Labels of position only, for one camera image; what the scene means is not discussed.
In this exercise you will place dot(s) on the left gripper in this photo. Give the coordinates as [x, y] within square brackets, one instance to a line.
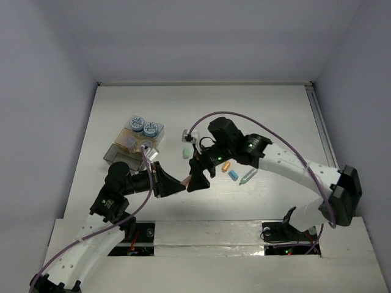
[156, 179]

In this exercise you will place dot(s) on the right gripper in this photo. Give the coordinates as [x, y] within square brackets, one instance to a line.
[198, 180]

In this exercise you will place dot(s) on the purple clip jar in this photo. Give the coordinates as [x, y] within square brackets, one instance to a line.
[129, 143]

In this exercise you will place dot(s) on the blue splash label jar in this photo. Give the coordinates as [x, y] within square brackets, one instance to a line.
[136, 124]

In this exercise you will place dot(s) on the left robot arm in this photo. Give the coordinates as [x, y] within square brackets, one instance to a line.
[107, 225]

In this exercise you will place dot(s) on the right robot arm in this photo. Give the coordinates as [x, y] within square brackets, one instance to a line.
[261, 153]

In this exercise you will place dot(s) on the grey plastic bin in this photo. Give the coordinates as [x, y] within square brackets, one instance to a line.
[116, 153]

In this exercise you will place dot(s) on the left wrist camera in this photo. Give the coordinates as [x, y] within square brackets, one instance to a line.
[149, 153]

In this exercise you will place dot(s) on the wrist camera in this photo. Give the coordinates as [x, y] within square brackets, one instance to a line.
[149, 153]
[190, 137]

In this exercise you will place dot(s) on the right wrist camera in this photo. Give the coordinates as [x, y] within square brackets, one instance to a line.
[190, 137]

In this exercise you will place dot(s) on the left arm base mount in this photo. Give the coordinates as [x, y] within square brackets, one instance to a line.
[140, 244]

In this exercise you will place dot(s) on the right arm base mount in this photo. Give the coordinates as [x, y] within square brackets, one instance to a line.
[280, 238]

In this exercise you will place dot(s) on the aluminium side rail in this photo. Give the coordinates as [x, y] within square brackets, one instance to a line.
[328, 152]

